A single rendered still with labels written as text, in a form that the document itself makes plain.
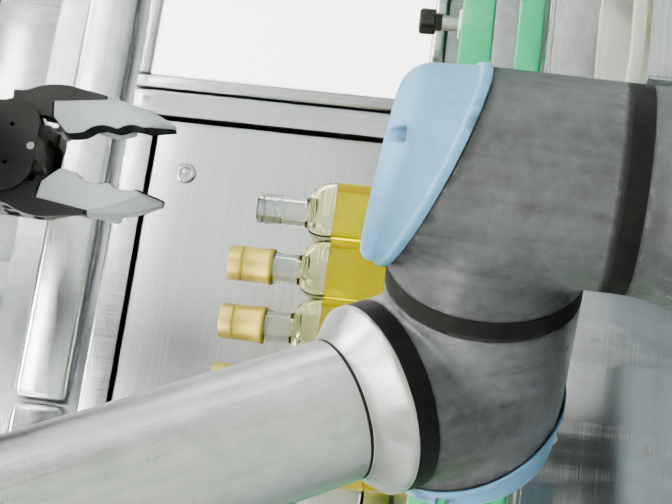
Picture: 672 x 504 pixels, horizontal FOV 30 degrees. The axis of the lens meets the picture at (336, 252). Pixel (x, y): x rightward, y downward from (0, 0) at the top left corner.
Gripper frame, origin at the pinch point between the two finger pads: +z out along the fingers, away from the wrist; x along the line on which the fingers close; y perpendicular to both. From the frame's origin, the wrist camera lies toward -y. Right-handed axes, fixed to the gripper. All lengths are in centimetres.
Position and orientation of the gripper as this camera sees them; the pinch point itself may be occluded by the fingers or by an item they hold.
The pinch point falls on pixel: (151, 161)
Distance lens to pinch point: 94.4
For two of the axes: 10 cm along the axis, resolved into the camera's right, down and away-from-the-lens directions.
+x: -1.3, 9.6, -2.5
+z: 9.9, 1.1, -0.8
